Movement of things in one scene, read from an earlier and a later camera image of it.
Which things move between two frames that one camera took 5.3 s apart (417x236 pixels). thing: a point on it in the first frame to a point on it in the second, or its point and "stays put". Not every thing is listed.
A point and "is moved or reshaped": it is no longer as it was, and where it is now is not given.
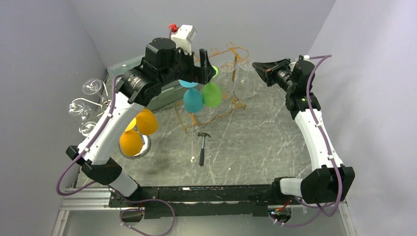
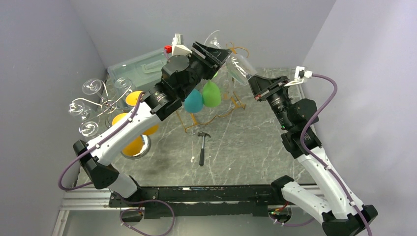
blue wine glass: (193, 100) stays put
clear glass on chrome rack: (92, 86) stays put
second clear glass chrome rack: (77, 108) stays put
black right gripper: (267, 71) to (259, 85)
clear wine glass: (246, 82) is moved or reshaped
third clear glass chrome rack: (86, 128) stays put
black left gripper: (207, 71) to (215, 56)
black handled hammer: (201, 157) stays put
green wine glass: (211, 93) stays put
